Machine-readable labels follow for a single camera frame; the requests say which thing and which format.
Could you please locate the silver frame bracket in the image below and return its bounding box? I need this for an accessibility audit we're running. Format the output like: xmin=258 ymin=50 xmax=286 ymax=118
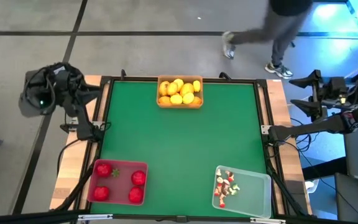
xmin=77 ymin=213 xmax=114 ymax=222
xmin=249 ymin=217 xmax=287 ymax=224

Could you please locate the pink-red plastic basket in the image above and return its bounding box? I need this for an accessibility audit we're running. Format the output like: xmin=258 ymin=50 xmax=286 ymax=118
xmin=86 ymin=159 xmax=149 ymax=207

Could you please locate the black equipment case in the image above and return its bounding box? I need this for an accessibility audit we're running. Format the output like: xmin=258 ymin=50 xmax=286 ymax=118
xmin=334 ymin=172 xmax=358 ymax=224

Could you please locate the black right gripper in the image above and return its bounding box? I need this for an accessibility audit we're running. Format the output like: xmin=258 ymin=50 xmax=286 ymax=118
xmin=288 ymin=69 xmax=350 ymax=122

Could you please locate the orange plastic basket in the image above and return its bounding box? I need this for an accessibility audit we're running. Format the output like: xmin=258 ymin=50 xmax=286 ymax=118
xmin=156 ymin=74 xmax=204 ymax=109

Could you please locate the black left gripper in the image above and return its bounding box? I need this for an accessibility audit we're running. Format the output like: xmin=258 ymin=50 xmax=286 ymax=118
xmin=25 ymin=62 xmax=102 ymax=118

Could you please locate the person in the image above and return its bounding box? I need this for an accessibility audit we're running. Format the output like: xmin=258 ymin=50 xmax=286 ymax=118
xmin=221 ymin=0 xmax=314 ymax=80

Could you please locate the clear plastic basket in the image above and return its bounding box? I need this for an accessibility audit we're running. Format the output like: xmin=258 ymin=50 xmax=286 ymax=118
xmin=211 ymin=164 xmax=272 ymax=219

